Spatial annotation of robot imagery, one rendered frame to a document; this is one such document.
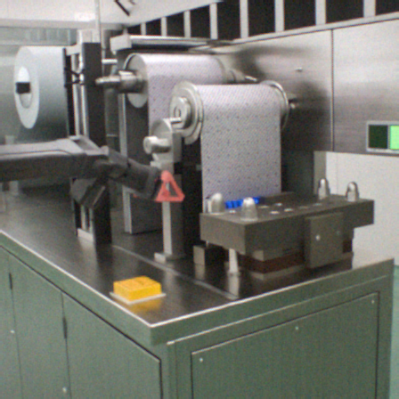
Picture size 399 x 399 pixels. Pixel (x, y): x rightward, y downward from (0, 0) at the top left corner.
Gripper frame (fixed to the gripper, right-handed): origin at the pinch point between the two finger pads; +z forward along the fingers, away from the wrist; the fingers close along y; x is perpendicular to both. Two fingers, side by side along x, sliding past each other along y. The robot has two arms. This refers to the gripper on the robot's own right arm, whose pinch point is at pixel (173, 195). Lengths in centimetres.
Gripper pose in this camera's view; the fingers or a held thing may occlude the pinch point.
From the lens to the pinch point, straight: 126.9
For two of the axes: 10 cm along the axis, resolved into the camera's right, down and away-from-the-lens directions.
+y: 5.6, 1.0, -8.2
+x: 3.7, -9.2, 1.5
